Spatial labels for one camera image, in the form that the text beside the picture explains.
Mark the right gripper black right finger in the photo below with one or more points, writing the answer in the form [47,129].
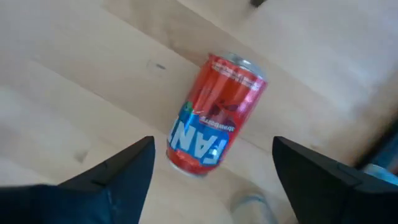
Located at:
[326,193]

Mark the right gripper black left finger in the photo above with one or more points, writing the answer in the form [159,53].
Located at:
[93,199]

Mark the red Fanta can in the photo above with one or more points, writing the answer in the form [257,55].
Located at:
[214,118]

